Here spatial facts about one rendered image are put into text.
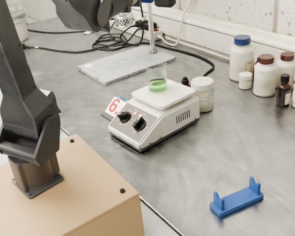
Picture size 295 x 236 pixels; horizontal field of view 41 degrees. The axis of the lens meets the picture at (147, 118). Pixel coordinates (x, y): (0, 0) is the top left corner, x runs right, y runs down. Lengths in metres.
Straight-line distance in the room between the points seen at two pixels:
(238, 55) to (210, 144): 0.36
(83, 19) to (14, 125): 0.20
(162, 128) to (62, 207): 0.37
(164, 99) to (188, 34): 0.62
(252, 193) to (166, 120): 0.27
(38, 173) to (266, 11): 0.89
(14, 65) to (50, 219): 0.23
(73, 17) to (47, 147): 0.22
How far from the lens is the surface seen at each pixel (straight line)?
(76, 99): 1.19
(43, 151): 0.61
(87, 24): 0.67
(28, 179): 0.65
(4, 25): 0.54
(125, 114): 0.93
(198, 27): 1.46
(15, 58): 0.56
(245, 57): 1.18
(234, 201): 0.75
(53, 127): 0.61
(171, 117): 0.92
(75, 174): 0.68
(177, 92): 0.96
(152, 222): 0.73
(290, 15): 1.24
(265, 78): 1.10
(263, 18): 1.30
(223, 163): 0.86
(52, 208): 0.63
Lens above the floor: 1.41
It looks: 29 degrees down
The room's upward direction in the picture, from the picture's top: 6 degrees counter-clockwise
